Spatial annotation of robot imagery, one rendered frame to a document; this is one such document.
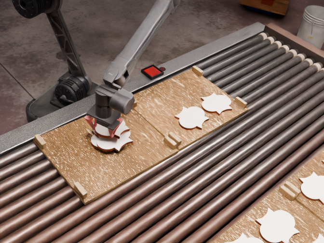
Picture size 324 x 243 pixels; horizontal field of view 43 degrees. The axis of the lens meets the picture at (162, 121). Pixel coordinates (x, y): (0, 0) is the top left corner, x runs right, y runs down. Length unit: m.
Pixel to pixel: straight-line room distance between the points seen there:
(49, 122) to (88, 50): 2.11
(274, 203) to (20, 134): 0.95
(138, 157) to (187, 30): 2.78
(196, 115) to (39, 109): 1.33
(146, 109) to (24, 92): 1.72
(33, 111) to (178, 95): 1.21
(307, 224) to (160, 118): 0.67
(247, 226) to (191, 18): 3.24
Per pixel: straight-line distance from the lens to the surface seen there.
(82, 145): 1.54
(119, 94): 1.34
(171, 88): 1.83
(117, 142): 1.51
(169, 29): 4.13
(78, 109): 1.72
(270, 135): 1.76
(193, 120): 1.67
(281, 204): 1.50
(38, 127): 1.66
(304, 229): 1.47
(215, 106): 1.76
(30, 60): 3.62
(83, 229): 1.35
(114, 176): 1.45
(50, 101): 2.78
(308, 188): 1.58
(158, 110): 1.70
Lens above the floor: 2.05
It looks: 42 degrees down
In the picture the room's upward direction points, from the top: 9 degrees clockwise
